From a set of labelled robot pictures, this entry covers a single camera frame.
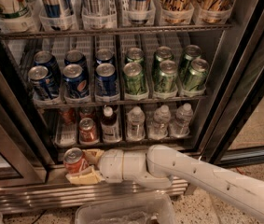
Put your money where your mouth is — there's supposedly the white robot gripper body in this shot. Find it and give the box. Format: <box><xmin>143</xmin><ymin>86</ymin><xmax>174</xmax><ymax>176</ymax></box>
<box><xmin>98</xmin><ymin>149</ymin><xmax>147</xmax><ymax>183</ymax></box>

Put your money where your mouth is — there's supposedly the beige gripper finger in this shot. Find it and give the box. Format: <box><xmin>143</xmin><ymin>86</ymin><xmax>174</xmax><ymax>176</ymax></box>
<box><xmin>83</xmin><ymin>148</ymin><xmax>104</xmax><ymax>165</ymax></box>
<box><xmin>65</xmin><ymin>165</ymin><xmax>104</xmax><ymax>185</ymax></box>

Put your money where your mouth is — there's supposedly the red coke can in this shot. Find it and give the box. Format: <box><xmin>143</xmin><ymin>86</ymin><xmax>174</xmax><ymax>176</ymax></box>
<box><xmin>63</xmin><ymin>147</ymin><xmax>89</xmax><ymax>174</ymax></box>
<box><xmin>59</xmin><ymin>107</ymin><xmax>76</xmax><ymax>125</ymax></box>
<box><xmin>79</xmin><ymin>118</ymin><xmax>99</xmax><ymax>144</ymax></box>
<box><xmin>79</xmin><ymin>106</ymin><xmax>96</xmax><ymax>119</ymax></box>

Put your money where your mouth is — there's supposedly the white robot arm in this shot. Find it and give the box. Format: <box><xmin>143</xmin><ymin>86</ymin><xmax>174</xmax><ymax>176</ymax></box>
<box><xmin>64</xmin><ymin>145</ymin><xmax>264</xmax><ymax>223</ymax></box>

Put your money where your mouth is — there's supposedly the blue pepsi can front middle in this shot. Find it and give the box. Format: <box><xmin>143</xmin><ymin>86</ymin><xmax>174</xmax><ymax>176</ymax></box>
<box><xmin>63</xmin><ymin>64</ymin><xmax>90</xmax><ymax>99</ymax></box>

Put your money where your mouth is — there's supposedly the blue pepsi can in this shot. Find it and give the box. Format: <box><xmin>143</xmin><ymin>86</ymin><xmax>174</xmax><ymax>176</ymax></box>
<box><xmin>28</xmin><ymin>65</ymin><xmax>59</xmax><ymax>101</ymax></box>
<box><xmin>63</xmin><ymin>64</ymin><xmax>90</xmax><ymax>99</ymax></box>
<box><xmin>95</xmin><ymin>63</ymin><xmax>118</xmax><ymax>97</ymax></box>
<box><xmin>64</xmin><ymin>49</ymin><xmax>88</xmax><ymax>71</ymax></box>
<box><xmin>34</xmin><ymin>50</ymin><xmax>62</xmax><ymax>85</ymax></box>
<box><xmin>95</xmin><ymin>49</ymin><xmax>116</xmax><ymax>66</ymax></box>

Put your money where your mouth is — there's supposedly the blue pepsi can front right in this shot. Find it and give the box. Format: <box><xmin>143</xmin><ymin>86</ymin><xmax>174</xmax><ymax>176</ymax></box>
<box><xmin>95</xmin><ymin>63</ymin><xmax>118</xmax><ymax>97</ymax></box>

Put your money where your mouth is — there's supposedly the stainless steel fridge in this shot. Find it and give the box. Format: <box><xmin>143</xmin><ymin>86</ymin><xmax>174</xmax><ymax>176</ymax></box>
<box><xmin>0</xmin><ymin>0</ymin><xmax>264</xmax><ymax>215</ymax></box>

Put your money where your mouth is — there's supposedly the green soda can front left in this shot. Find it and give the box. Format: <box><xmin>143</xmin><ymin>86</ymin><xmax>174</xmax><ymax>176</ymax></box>
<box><xmin>123</xmin><ymin>63</ymin><xmax>146</xmax><ymax>95</ymax></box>

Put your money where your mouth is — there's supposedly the green soda can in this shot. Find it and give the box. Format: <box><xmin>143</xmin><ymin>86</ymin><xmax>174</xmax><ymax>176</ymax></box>
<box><xmin>123</xmin><ymin>63</ymin><xmax>146</xmax><ymax>95</ymax></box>
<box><xmin>179</xmin><ymin>45</ymin><xmax>201</xmax><ymax>79</ymax></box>
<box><xmin>154</xmin><ymin>60</ymin><xmax>178</xmax><ymax>93</ymax></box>
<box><xmin>125</xmin><ymin>48</ymin><xmax>145</xmax><ymax>65</ymax></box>
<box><xmin>151</xmin><ymin>46</ymin><xmax>174</xmax><ymax>76</ymax></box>
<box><xmin>182</xmin><ymin>58</ymin><xmax>209</xmax><ymax>91</ymax></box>

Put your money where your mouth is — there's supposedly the blue pepsi can front left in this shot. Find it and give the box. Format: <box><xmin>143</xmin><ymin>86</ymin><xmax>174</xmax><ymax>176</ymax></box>
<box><xmin>28</xmin><ymin>65</ymin><xmax>59</xmax><ymax>101</ymax></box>

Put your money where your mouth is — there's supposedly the green soda can front middle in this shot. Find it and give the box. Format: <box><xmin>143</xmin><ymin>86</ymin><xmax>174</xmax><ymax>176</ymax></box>
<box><xmin>154</xmin><ymin>60</ymin><xmax>178</xmax><ymax>93</ymax></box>

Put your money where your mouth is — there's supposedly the blue pepsi can back right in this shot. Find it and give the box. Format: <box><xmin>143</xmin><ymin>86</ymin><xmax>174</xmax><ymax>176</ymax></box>
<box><xmin>95</xmin><ymin>49</ymin><xmax>116</xmax><ymax>66</ymax></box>

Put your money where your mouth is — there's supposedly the blue pepsi can back middle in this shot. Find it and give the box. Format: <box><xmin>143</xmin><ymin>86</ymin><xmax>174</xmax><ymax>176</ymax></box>
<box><xmin>64</xmin><ymin>49</ymin><xmax>88</xmax><ymax>71</ymax></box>

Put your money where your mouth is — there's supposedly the green soda can back left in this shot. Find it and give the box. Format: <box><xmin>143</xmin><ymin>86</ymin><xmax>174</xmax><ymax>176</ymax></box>
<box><xmin>125</xmin><ymin>48</ymin><xmax>145</xmax><ymax>65</ymax></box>

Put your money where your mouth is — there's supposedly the blue pepsi can back left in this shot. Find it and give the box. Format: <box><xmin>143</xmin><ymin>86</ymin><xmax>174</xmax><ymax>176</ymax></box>
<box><xmin>34</xmin><ymin>50</ymin><xmax>62</xmax><ymax>85</ymax></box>

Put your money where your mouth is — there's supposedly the green soda can front right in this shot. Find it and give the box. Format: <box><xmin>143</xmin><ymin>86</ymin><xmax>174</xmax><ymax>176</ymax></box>
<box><xmin>182</xmin><ymin>58</ymin><xmax>209</xmax><ymax>91</ymax></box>

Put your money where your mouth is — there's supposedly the green soda can back middle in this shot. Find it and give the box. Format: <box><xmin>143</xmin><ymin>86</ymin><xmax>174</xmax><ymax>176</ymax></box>
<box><xmin>151</xmin><ymin>46</ymin><xmax>174</xmax><ymax>76</ymax></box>

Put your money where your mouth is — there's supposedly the green soda can back right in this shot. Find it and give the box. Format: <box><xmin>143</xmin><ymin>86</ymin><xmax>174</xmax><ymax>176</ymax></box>
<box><xmin>179</xmin><ymin>45</ymin><xmax>201</xmax><ymax>79</ymax></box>

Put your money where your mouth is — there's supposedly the blue red bull can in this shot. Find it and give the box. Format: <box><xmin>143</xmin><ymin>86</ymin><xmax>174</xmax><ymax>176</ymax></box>
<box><xmin>128</xmin><ymin>0</ymin><xmax>151</xmax><ymax>25</ymax></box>

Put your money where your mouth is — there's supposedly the gold tall can left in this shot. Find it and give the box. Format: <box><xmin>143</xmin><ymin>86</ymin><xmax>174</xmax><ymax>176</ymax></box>
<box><xmin>160</xmin><ymin>0</ymin><xmax>191</xmax><ymax>24</ymax></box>

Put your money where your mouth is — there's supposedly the gold tall can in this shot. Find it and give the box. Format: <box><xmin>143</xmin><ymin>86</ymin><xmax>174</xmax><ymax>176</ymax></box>
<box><xmin>160</xmin><ymin>0</ymin><xmax>191</xmax><ymax>24</ymax></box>
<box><xmin>195</xmin><ymin>0</ymin><xmax>231</xmax><ymax>24</ymax></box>

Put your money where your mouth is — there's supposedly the gold tall can right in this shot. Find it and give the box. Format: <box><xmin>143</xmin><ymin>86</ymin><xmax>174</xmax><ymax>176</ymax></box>
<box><xmin>195</xmin><ymin>0</ymin><xmax>231</xmax><ymax>24</ymax></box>

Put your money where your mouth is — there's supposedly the fridge sliding glass door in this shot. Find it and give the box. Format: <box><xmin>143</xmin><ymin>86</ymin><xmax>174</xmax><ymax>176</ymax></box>
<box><xmin>192</xmin><ymin>0</ymin><xmax>264</xmax><ymax>167</ymax></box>

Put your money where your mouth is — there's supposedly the brown tea bottle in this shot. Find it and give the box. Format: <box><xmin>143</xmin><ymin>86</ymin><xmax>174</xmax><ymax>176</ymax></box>
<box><xmin>101</xmin><ymin>106</ymin><xmax>121</xmax><ymax>143</ymax></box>

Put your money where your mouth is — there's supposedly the clear water bottle left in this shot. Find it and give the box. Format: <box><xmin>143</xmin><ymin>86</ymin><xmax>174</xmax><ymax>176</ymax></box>
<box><xmin>127</xmin><ymin>106</ymin><xmax>145</xmax><ymax>141</ymax></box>

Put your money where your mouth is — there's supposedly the clear water bottle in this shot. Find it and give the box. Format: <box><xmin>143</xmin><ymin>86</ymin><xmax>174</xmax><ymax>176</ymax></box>
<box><xmin>169</xmin><ymin>103</ymin><xmax>193</xmax><ymax>138</ymax></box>
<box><xmin>148</xmin><ymin>105</ymin><xmax>171</xmax><ymax>140</ymax></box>
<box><xmin>127</xmin><ymin>106</ymin><xmax>145</xmax><ymax>141</ymax></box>

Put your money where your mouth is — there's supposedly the clear water bottle middle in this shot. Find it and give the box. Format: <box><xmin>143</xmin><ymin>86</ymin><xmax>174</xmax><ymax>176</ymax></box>
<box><xmin>148</xmin><ymin>105</ymin><xmax>171</xmax><ymax>140</ymax></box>

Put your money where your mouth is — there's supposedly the clear plastic bin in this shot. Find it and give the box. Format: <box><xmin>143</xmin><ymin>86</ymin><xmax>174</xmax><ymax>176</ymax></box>
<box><xmin>75</xmin><ymin>192</ymin><xmax>177</xmax><ymax>224</ymax></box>

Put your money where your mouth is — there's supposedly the clear water bottle right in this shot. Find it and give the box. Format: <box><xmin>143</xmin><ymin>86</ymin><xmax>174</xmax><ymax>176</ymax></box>
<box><xmin>169</xmin><ymin>103</ymin><xmax>193</xmax><ymax>138</ymax></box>

